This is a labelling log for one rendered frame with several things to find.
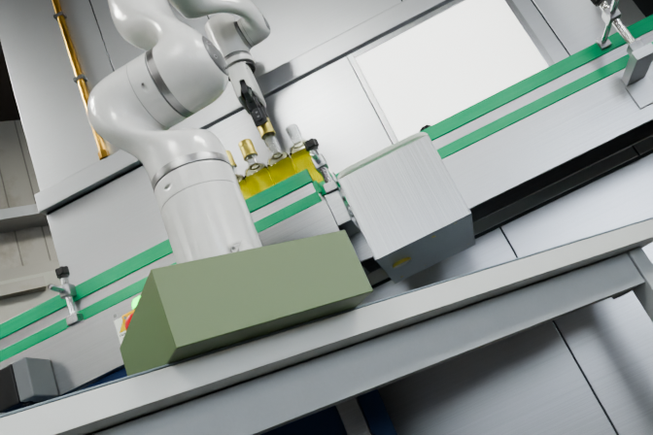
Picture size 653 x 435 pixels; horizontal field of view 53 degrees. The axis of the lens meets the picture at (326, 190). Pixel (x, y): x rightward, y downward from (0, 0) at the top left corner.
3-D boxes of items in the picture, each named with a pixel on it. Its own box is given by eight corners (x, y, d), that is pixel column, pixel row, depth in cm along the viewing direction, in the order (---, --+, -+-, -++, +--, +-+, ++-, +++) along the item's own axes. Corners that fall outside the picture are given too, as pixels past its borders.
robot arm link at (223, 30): (259, 58, 166) (229, 77, 168) (242, 20, 171) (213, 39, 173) (246, 44, 159) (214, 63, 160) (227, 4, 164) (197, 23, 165)
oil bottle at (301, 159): (348, 219, 146) (312, 143, 154) (343, 213, 141) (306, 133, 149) (326, 231, 147) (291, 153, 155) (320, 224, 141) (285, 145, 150)
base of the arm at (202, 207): (321, 252, 88) (274, 142, 95) (190, 276, 77) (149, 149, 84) (266, 309, 102) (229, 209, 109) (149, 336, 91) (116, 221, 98)
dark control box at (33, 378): (60, 398, 130) (51, 358, 133) (34, 397, 122) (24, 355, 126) (25, 415, 130) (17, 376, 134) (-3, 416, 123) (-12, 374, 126)
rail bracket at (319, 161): (351, 204, 140) (328, 156, 144) (333, 179, 124) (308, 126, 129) (338, 210, 140) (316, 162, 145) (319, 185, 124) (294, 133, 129)
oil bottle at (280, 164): (326, 231, 147) (291, 153, 155) (320, 225, 142) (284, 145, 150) (303, 242, 147) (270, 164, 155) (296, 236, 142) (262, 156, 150)
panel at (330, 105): (566, 86, 156) (497, -17, 169) (567, 81, 153) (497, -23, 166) (236, 251, 164) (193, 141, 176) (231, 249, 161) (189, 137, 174)
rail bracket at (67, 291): (88, 322, 135) (73, 265, 141) (67, 317, 129) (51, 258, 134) (72, 330, 136) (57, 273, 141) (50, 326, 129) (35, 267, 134)
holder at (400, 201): (476, 250, 128) (440, 184, 134) (471, 213, 103) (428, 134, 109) (397, 288, 130) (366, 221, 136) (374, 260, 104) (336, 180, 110)
